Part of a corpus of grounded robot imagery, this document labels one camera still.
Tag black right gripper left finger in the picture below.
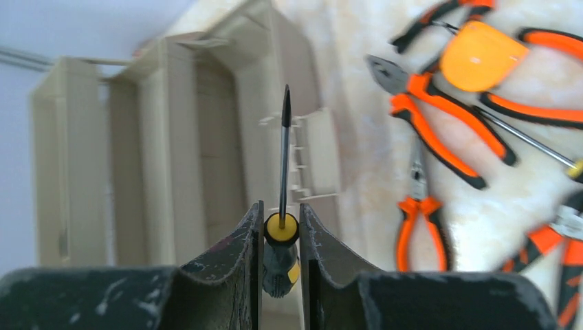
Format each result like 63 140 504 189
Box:
1 201 264 329

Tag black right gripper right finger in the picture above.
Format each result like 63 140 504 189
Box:
299 203 558 329

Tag black yellow small screwdriver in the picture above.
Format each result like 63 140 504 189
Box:
263 85 300 298

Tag translucent beige tool box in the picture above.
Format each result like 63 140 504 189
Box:
29 0 347 270

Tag small orange needle-nose pliers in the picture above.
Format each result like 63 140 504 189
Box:
395 141 454 273

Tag large orange combination pliers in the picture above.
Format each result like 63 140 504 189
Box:
365 54 519 191

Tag orange black end pliers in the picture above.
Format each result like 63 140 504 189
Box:
498 191 583 330

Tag black yellow large screwdriver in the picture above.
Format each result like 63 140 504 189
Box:
472 106 582 183

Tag orange tape measure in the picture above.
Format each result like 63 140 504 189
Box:
439 21 529 92

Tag orange diagonal cutting pliers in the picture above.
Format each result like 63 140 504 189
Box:
478 27 583 130

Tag orange long-nose pliers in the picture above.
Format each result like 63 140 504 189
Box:
390 0 496 54

